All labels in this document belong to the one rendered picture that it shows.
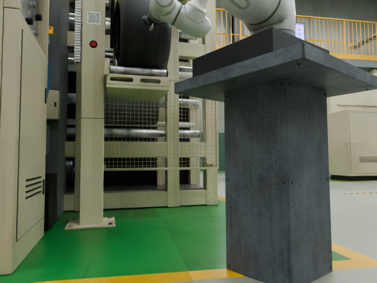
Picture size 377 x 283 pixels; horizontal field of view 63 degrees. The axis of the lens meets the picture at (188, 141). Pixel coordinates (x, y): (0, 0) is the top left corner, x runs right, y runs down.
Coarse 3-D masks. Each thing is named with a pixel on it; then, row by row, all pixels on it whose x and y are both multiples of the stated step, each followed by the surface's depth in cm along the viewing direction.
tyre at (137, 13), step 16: (128, 0) 171; (144, 0) 173; (128, 16) 169; (128, 32) 170; (144, 32) 171; (160, 32) 174; (128, 48) 173; (144, 48) 175; (160, 48) 177; (128, 64) 179; (144, 64) 181; (160, 64) 184
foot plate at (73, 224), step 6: (108, 216) 193; (72, 222) 180; (78, 222) 180; (108, 222) 179; (114, 222) 179; (66, 228) 165; (72, 228) 166; (78, 228) 166; (84, 228) 167; (90, 228) 168; (96, 228) 169
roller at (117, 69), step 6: (114, 66) 176; (120, 66) 177; (114, 72) 177; (120, 72) 178; (126, 72) 178; (132, 72) 179; (138, 72) 180; (144, 72) 181; (150, 72) 181; (156, 72) 182; (162, 72) 183
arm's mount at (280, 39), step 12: (252, 36) 90; (264, 36) 87; (276, 36) 86; (288, 36) 90; (228, 48) 97; (240, 48) 93; (252, 48) 90; (264, 48) 86; (276, 48) 85; (192, 60) 110; (204, 60) 105; (216, 60) 101; (228, 60) 97; (240, 60) 93; (192, 72) 110; (204, 72) 105
